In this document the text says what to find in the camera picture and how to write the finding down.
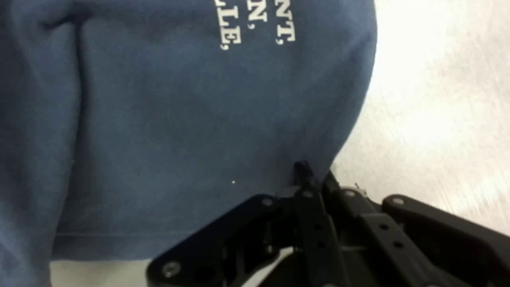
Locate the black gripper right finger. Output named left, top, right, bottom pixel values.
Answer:
left=318, top=171, right=510, bottom=287

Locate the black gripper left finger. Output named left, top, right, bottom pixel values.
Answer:
left=145, top=162, right=354, bottom=287

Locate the blue printed cloth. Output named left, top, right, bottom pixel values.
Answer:
left=0, top=0, right=379, bottom=287

